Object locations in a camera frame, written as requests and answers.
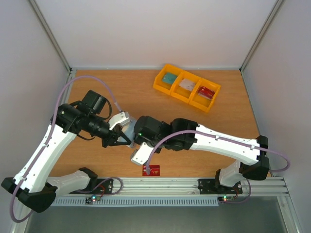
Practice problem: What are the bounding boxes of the red VIP card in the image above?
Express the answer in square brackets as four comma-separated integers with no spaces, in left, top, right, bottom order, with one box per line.
[142,165,160,176]

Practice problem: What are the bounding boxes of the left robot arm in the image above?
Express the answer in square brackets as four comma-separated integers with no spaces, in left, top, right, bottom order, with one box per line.
[1,90,134,213]

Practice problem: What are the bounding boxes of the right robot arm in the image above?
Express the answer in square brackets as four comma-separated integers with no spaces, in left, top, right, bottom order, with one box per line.
[131,116,269,193]

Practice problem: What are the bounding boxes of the teal card in bin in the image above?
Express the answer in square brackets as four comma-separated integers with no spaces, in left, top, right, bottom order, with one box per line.
[162,72,178,84]

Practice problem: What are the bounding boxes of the red card in bin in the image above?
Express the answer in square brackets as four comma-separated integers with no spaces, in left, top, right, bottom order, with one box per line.
[197,86,215,100]

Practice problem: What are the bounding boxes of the left circuit board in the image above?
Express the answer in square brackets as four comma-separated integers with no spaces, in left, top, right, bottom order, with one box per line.
[85,196,102,204]

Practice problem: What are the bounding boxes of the circuit board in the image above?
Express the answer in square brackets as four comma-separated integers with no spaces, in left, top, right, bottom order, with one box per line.
[218,196,238,203]
[85,196,102,204]

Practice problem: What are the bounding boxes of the yellow plastic bin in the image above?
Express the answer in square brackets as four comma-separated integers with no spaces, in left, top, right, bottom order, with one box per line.
[153,64,221,113]

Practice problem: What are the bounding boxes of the right circuit board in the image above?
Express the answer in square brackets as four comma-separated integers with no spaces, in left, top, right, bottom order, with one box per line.
[218,196,238,203]

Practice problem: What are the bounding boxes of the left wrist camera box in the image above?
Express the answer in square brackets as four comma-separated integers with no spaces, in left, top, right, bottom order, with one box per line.
[108,112,131,130]

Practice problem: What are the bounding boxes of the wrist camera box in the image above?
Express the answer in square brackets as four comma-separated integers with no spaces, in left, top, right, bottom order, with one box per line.
[131,142,154,166]
[108,112,131,130]

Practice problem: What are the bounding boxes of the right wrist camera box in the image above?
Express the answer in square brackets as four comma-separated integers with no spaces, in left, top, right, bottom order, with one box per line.
[131,142,154,166]

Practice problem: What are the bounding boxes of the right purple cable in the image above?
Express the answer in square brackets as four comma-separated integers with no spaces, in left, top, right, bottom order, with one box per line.
[145,130,291,175]

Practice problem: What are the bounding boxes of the purple cable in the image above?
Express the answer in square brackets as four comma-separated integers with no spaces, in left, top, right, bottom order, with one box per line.
[11,75,122,223]
[145,130,291,175]

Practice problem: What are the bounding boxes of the grey slotted cable duct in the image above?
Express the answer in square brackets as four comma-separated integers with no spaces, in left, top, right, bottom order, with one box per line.
[52,197,219,207]

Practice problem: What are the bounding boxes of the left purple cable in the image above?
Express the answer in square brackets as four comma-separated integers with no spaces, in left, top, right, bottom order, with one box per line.
[11,75,122,223]

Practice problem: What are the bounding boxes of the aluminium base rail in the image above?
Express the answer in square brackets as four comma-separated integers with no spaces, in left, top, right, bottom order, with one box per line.
[47,176,290,196]

